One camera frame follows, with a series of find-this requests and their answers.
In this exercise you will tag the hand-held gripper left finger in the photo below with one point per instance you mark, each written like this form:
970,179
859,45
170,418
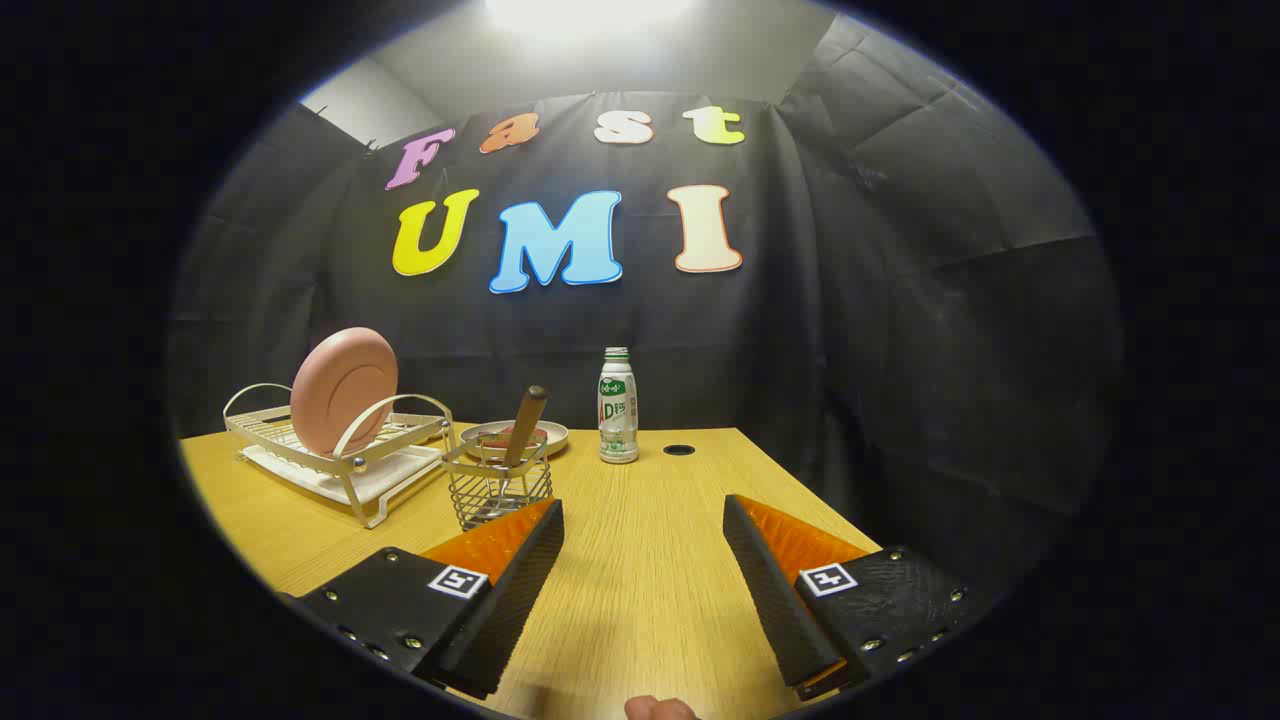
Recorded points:
510,610

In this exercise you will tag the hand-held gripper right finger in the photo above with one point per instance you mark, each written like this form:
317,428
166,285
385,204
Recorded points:
775,600

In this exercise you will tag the pink plate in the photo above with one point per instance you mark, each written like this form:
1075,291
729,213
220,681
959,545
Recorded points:
340,390

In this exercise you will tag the beige round plate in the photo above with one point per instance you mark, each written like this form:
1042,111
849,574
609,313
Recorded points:
555,437

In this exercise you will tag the red meat piece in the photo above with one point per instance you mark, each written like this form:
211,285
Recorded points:
495,437

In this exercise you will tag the white drip tray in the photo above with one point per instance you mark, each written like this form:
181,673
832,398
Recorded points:
400,472

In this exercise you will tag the white drink bottle green label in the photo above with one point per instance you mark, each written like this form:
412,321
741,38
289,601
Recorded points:
618,410

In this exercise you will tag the black backdrop cloth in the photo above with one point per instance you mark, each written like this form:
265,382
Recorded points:
850,350

